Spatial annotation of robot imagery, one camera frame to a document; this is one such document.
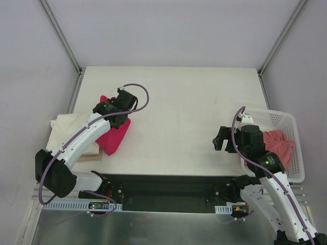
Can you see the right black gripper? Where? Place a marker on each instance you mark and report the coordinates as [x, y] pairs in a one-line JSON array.
[[228, 139]]

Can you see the magenta t-shirt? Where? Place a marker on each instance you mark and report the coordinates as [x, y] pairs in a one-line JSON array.
[[112, 139]]

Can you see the left white cable duct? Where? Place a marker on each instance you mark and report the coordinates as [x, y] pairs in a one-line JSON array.
[[82, 206]]

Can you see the white plastic basket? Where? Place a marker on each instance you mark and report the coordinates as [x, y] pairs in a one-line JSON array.
[[270, 120]]

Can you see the white cable duct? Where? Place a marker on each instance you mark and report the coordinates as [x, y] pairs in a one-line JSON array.
[[227, 209], [82, 206]]

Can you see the aluminium frame post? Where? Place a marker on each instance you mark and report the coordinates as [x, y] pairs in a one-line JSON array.
[[290, 23], [60, 35]]

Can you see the left aluminium frame post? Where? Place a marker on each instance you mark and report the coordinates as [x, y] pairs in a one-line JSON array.
[[60, 35]]

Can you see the right white cable duct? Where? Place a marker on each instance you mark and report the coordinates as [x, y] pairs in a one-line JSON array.
[[227, 209]]

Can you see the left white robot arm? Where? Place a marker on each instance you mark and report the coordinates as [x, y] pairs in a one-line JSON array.
[[106, 126]]

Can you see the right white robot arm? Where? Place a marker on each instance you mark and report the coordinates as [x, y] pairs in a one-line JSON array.
[[283, 213]]

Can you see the right aluminium frame post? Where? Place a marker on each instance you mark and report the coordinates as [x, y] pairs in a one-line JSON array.
[[290, 23]]

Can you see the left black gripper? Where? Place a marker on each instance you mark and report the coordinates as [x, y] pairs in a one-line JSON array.
[[112, 100]]

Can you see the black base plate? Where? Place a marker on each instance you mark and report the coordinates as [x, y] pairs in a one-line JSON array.
[[160, 193]]

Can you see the salmon pink t-shirt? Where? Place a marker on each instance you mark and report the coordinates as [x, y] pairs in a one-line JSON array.
[[277, 154]]

